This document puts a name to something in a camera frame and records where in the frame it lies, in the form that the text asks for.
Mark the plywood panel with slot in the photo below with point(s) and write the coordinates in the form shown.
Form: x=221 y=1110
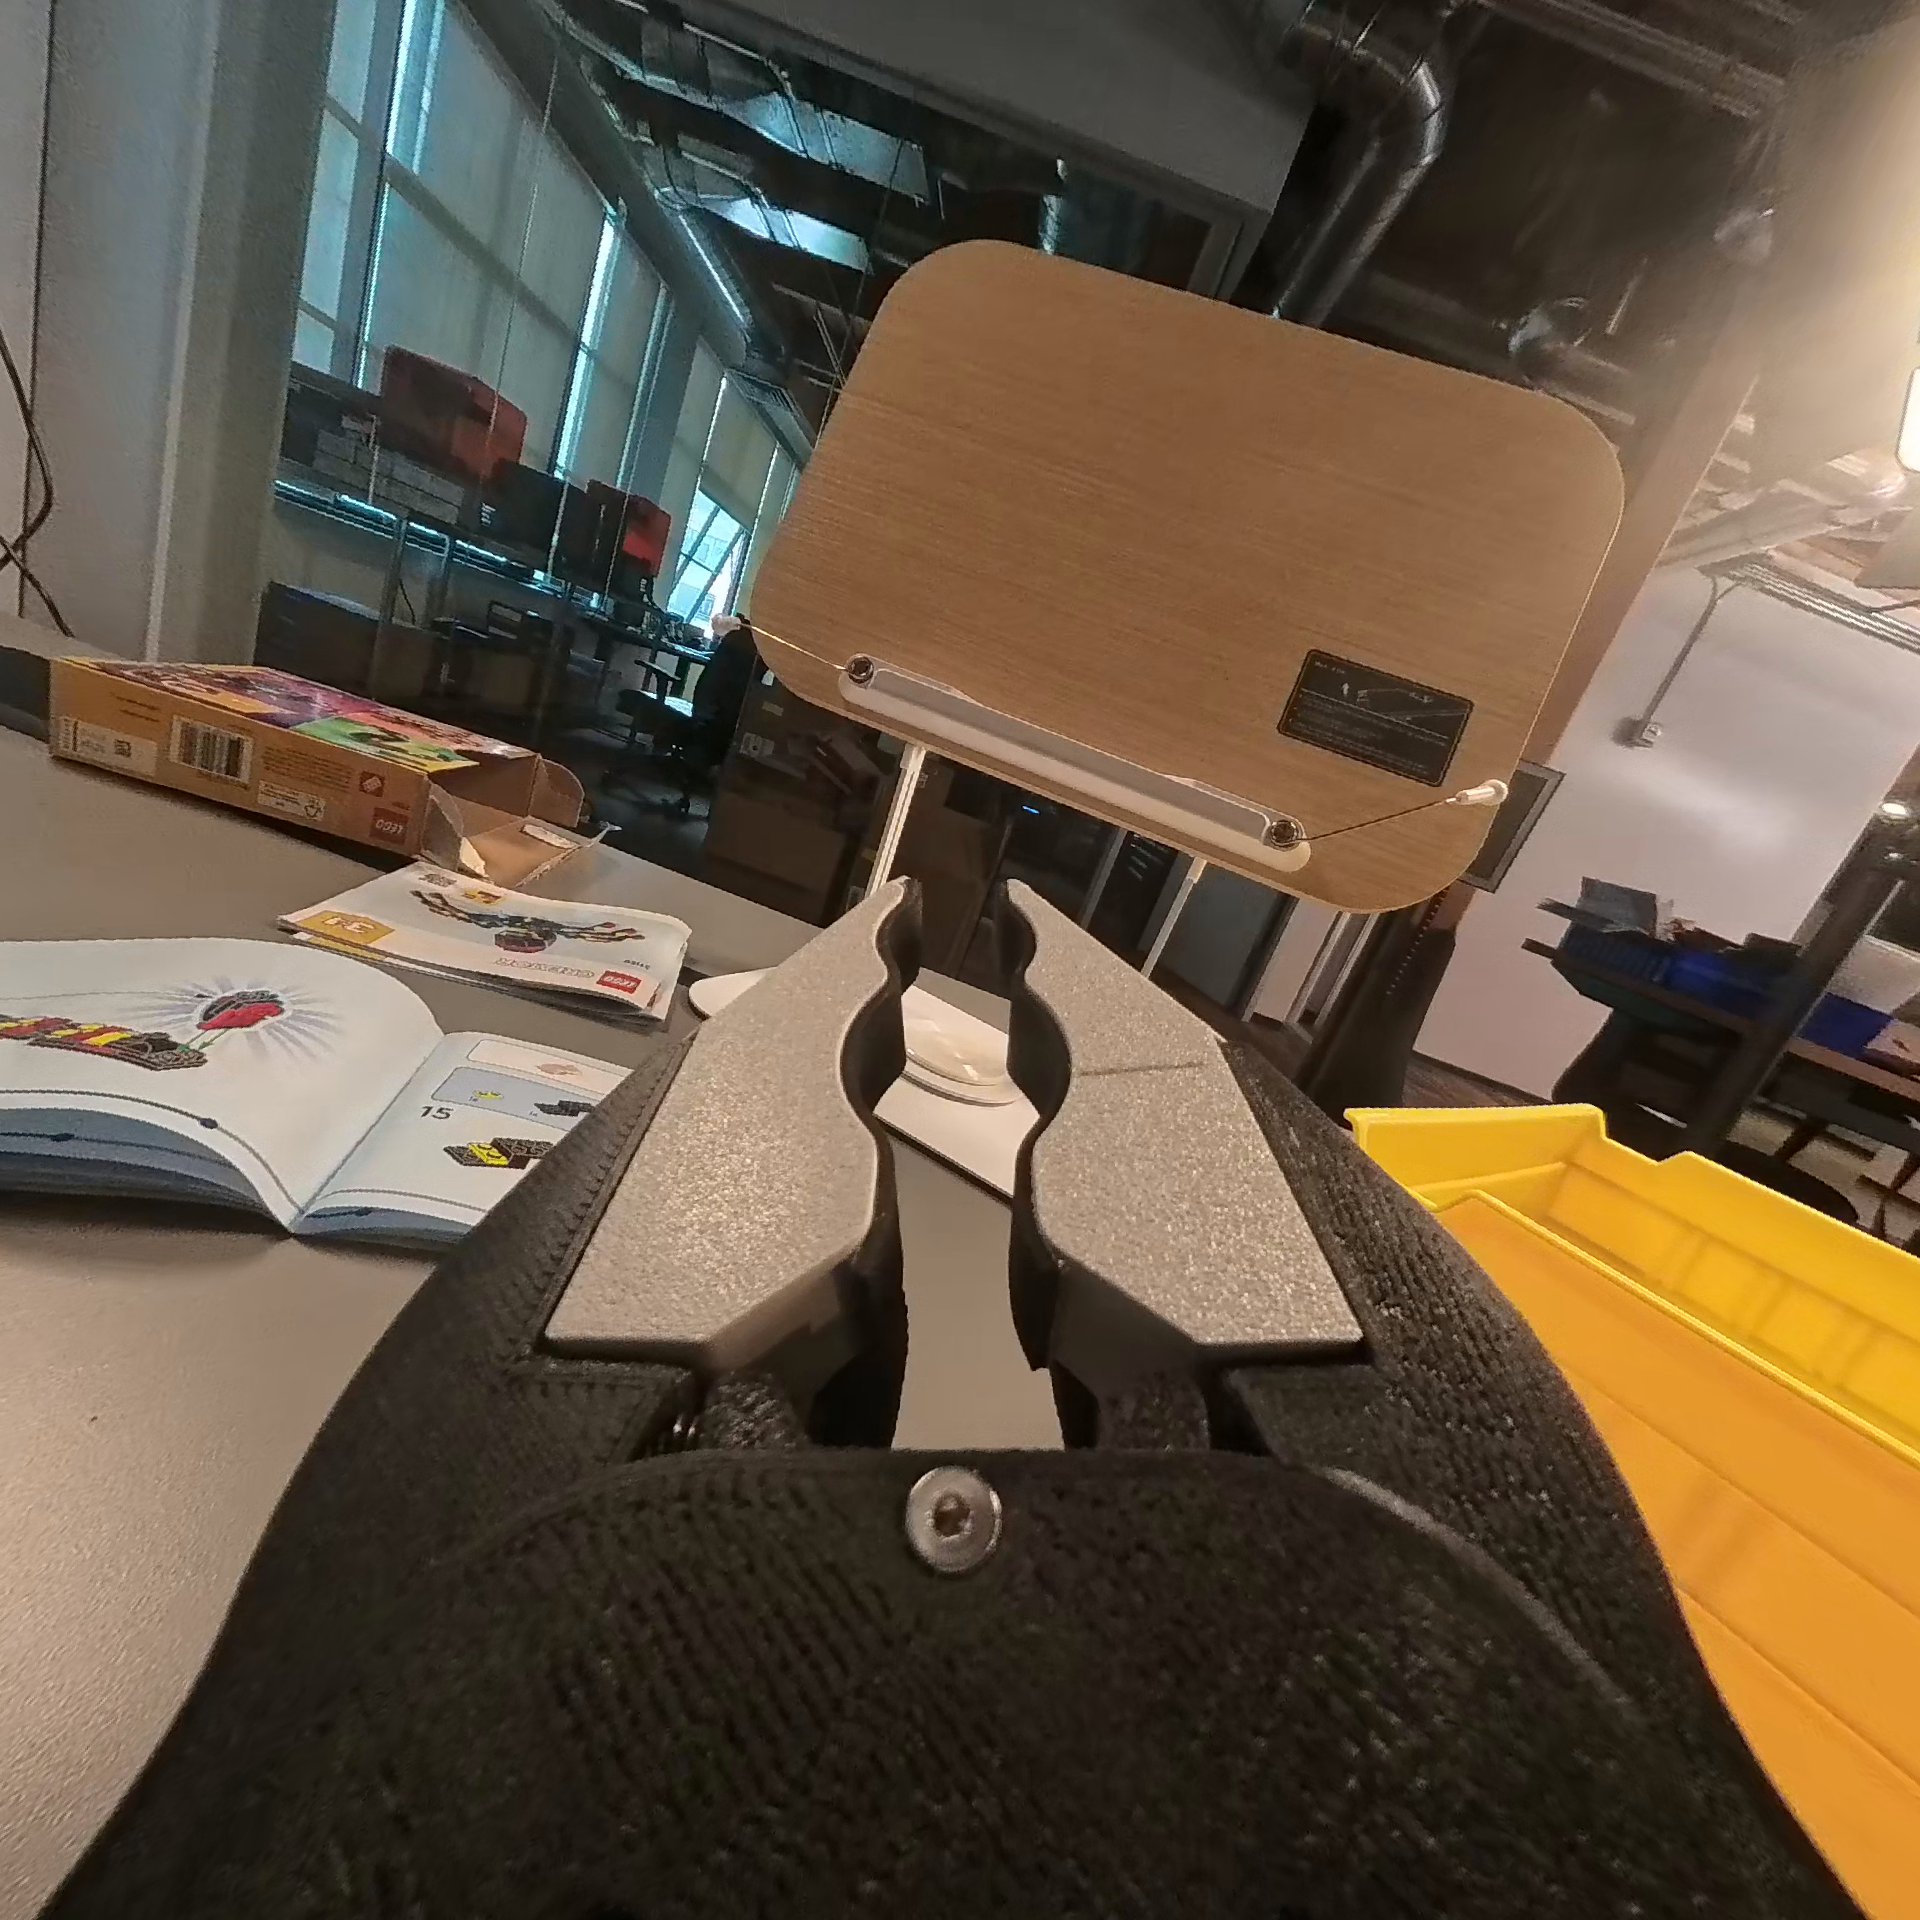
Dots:
x=1125 y=494

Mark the lego instruction booklet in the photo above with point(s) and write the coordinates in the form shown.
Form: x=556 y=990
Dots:
x=226 y=1083

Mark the orange cardboard box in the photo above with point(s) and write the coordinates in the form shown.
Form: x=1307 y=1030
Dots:
x=226 y=735

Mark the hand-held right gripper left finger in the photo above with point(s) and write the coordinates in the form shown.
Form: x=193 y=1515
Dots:
x=721 y=1187

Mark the yellow plastic bin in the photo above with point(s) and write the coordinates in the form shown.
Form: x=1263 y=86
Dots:
x=1726 y=1350

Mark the printed paper leaflet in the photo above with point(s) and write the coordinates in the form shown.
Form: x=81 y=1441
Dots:
x=496 y=941

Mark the shelf with red boxes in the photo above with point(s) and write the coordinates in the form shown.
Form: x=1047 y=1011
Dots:
x=453 y=437

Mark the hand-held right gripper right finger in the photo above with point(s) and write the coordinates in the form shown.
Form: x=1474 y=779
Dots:
x=1185 y=1200

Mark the metal ventilation duct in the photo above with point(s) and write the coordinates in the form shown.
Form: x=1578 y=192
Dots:
x=1373 y=150

